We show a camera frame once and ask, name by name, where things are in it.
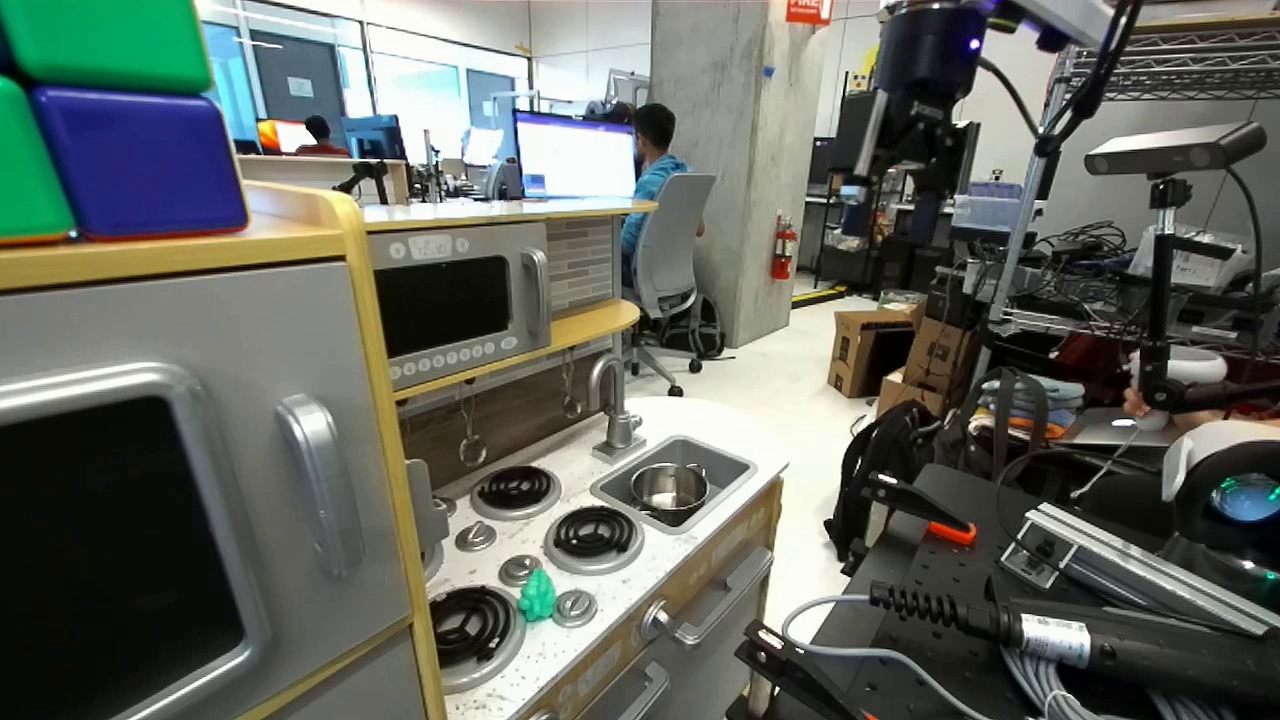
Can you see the person in red shirt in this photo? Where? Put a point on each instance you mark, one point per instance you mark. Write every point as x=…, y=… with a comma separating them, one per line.
x=319, y=133

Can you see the grey stove knob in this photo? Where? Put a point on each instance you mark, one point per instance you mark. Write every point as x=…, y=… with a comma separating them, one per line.
x=519, y=571
x=472, y=538
x=573, y=611

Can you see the blue plastic bin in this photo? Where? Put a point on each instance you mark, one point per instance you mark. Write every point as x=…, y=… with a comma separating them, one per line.
x=992, y=209

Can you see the black table clamp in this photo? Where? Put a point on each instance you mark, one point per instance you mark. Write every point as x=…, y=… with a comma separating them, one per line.
x=793, y=666

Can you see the brown cardboard box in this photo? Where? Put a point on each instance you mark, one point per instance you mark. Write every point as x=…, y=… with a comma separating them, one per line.
x=940, y=361
x=864, y=348

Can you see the red fire extinguisher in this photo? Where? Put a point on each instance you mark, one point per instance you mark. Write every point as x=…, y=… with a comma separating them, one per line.
x=780, y=251

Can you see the dark computer monitor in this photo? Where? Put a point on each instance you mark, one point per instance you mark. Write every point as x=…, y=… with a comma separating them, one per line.
x=373, y=139

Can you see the grey toy microwave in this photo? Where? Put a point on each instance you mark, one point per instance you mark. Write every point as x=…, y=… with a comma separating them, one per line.
x=455, y=307

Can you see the silver metal pole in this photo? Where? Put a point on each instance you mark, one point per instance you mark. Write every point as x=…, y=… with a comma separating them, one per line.
x=1027, y=233

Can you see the green toy grapes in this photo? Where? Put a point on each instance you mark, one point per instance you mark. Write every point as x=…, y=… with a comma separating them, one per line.
x=536, y=597

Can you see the small metal pot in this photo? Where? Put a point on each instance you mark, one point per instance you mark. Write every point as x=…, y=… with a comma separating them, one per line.
x=667, y=489

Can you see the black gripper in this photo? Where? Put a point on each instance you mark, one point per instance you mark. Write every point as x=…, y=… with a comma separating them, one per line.
x=925, y=52

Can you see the toy kitchen play set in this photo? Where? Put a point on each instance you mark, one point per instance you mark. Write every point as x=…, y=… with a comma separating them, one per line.
x=627, y=584

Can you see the person in blue shirt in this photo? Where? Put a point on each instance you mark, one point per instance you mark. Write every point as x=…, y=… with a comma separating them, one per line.
x=652, y=173

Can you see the silver aluminium bar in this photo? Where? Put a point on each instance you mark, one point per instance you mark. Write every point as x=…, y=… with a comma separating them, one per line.
x=1133, y=565

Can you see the grey stereo camera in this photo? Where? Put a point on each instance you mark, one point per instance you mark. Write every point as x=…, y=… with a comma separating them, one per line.
x=1175, y=147

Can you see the lit computer monitor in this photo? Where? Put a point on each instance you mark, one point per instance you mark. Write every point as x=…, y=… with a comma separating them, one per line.
x=573, y=159

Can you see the white robot base teal light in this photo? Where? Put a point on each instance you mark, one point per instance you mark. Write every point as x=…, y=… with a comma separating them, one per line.
x=1212, y=454

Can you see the grey toy faucet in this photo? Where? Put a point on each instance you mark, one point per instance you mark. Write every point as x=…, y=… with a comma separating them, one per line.
x=613, y=413

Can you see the red wall sign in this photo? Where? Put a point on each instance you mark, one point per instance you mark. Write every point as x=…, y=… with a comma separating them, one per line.
x=806, y=11

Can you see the black camera stand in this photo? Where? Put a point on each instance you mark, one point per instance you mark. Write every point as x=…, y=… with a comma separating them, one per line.
x=1161, y=295

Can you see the grey toy sink basin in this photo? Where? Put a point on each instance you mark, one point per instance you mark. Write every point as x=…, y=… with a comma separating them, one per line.
x=705, y=462

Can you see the grey office chair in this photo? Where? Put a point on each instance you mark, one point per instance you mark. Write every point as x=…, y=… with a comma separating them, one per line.
x=668, y=253

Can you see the black coil stove burner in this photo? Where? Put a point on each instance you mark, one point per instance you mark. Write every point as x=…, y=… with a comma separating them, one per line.
x=472, y=624
x=595, y=538
x=513, y=489

